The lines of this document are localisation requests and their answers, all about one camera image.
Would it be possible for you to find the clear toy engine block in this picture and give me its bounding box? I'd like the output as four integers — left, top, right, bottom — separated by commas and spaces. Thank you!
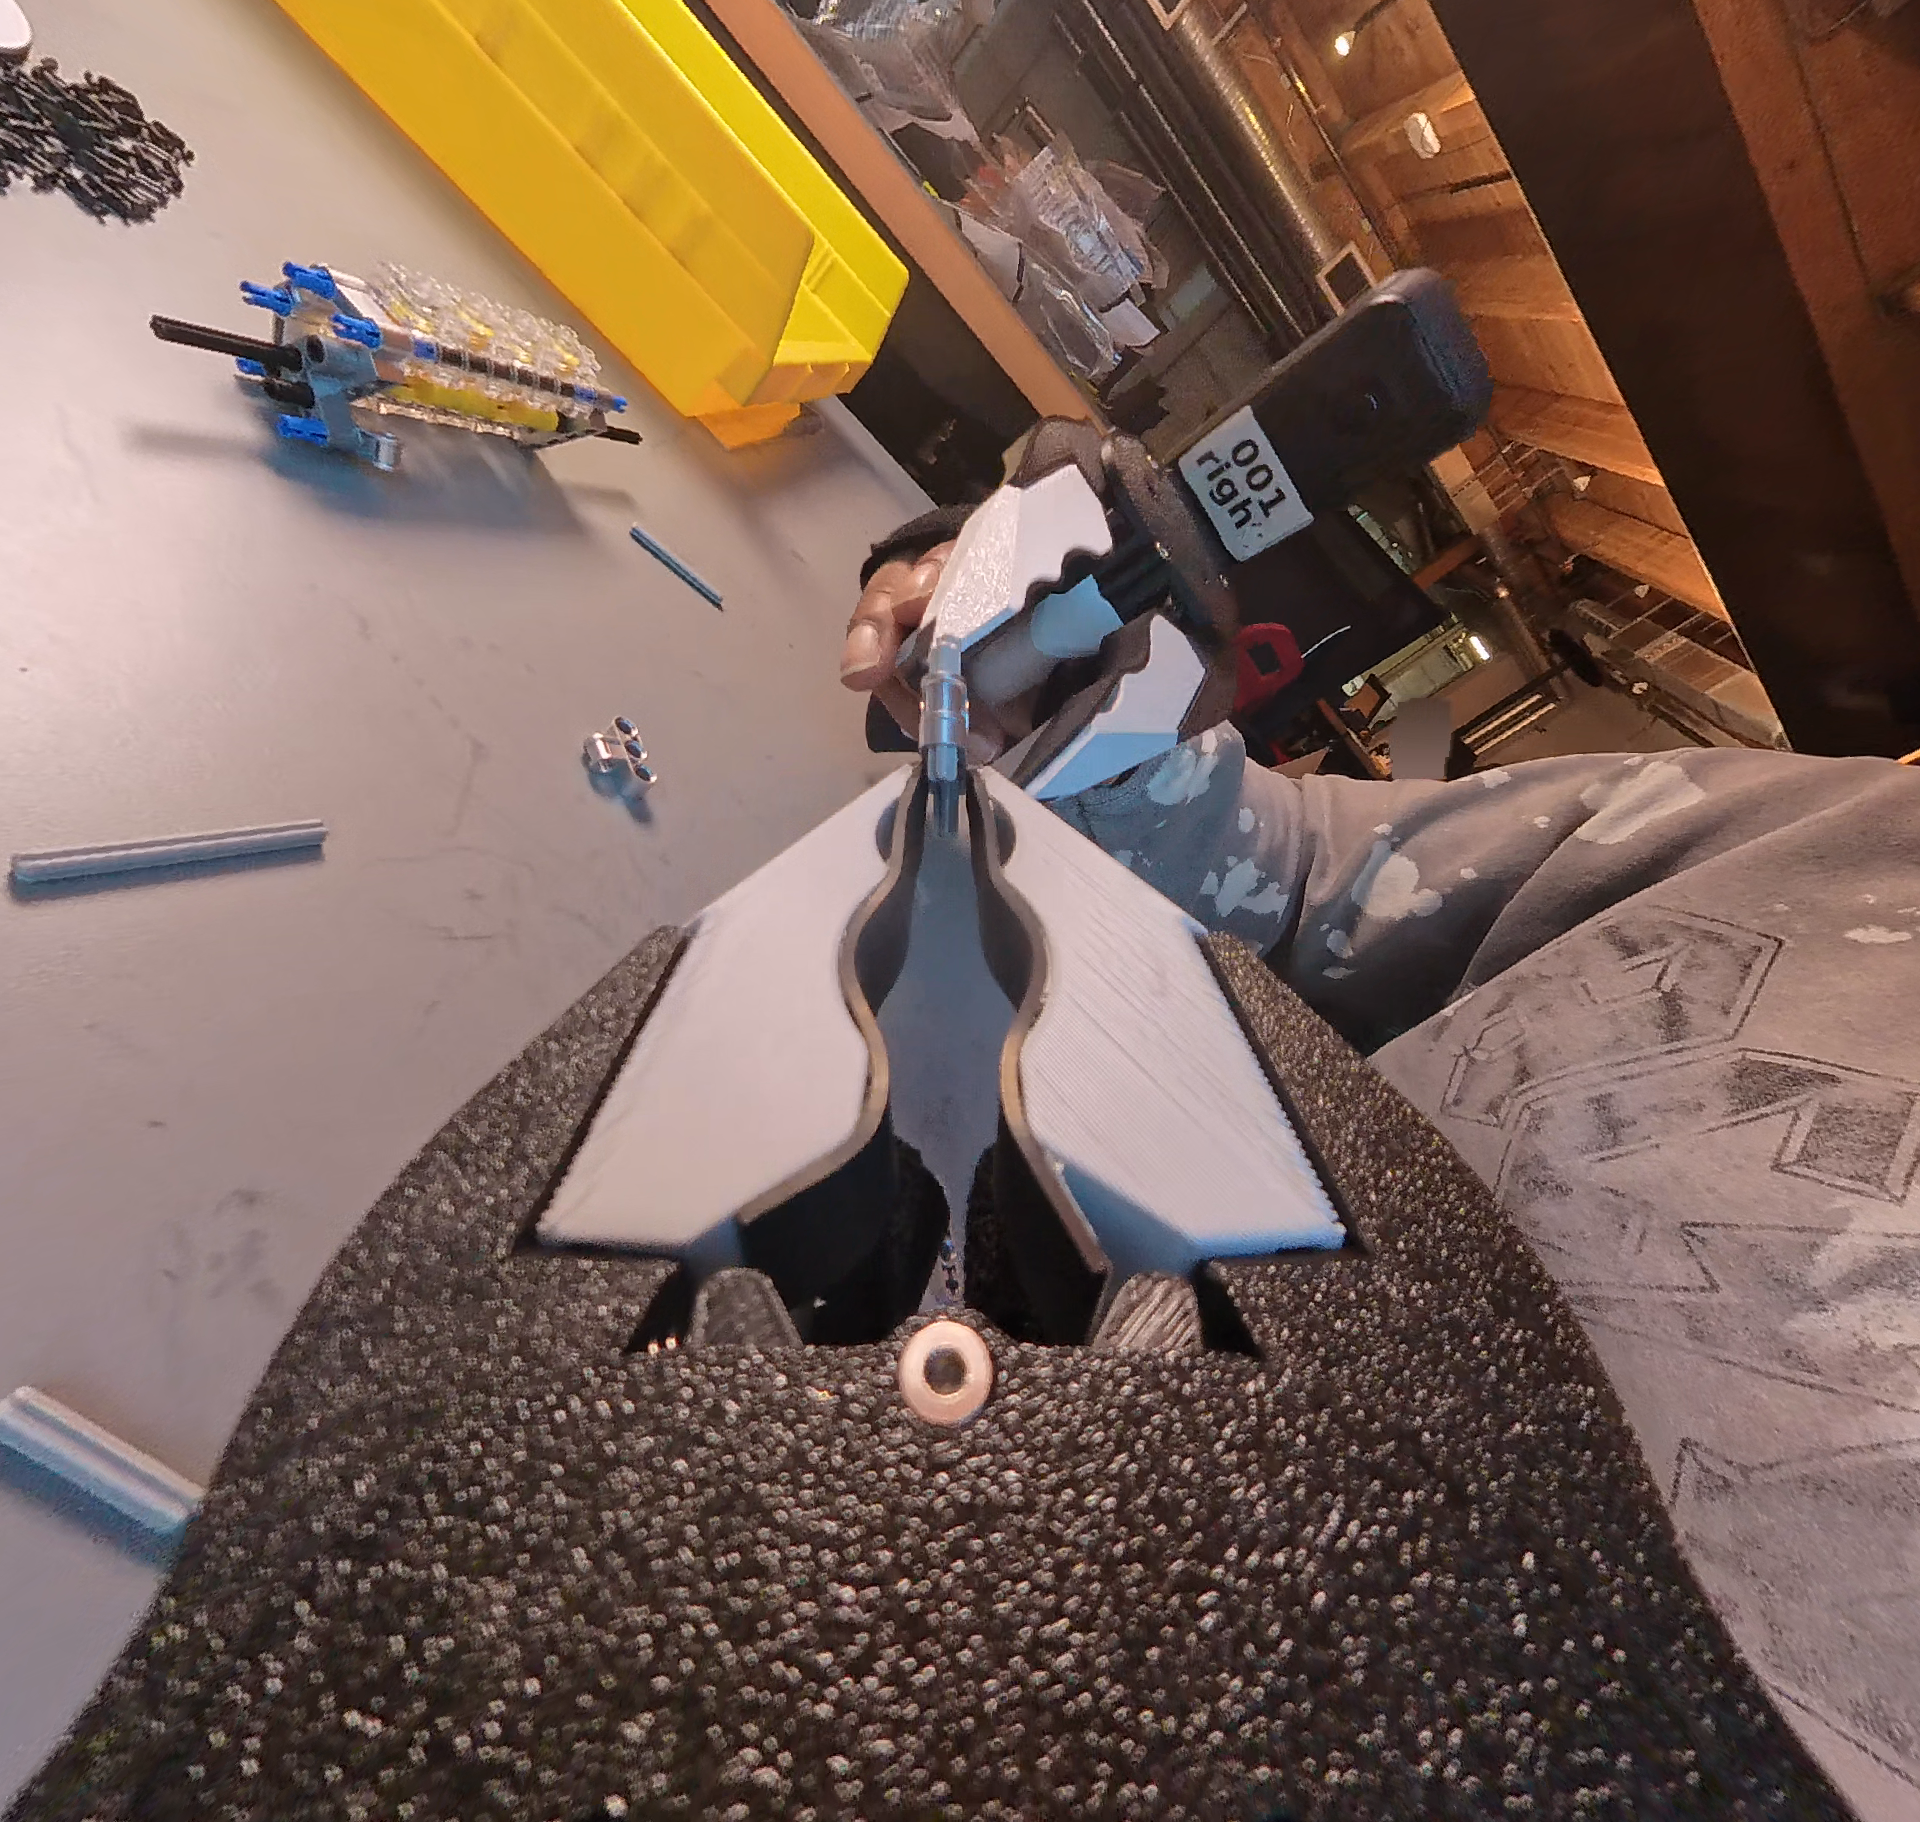
150, 260, 646, 474

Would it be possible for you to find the metal ventilation duct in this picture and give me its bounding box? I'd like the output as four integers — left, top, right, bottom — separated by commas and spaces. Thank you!
1155, 0, 1351, 339

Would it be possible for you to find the pile of clear plastic bags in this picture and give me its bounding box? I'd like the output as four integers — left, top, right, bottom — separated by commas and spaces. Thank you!
809, 0, 1201, 384

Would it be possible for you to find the person's right forearm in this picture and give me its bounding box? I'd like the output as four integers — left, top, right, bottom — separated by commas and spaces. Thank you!
1049, 724, 1920, 1059

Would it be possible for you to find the pile of black toy pins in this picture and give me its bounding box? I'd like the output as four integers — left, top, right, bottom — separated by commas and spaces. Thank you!
0, 59, 196, 223

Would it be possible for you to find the light grey toy axle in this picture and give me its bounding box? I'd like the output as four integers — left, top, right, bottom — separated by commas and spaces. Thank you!
0, 1385, 204, 1545

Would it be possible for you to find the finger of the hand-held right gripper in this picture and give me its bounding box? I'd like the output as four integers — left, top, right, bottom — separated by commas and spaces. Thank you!
916, 460, 1119, 659
1011, 614, 1214, 803

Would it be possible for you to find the person's right hand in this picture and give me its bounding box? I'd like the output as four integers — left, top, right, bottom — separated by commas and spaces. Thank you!
837, 501, 991, 758

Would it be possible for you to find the wooden workbench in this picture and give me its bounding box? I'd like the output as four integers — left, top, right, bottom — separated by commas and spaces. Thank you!
621, 0, 1103, 420

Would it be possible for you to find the yellow plastic bin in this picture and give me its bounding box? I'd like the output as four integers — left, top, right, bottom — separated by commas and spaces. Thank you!
178, 0, 912, 450

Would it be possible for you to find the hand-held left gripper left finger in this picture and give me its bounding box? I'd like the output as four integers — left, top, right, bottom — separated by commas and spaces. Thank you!
535, 763, 923, 1260

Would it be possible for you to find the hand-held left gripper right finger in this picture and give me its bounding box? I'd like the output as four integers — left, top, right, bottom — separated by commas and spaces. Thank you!
967, 767, 1348, 1275

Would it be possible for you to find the grey desk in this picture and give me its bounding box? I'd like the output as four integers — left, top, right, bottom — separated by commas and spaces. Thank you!
0, 0, 963, 1794

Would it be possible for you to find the grey toy connector piece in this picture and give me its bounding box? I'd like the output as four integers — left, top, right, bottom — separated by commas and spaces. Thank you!
905, 635, 995, 847

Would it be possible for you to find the red chair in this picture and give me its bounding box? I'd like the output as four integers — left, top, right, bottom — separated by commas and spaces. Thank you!
1229, 620, 1308, 720

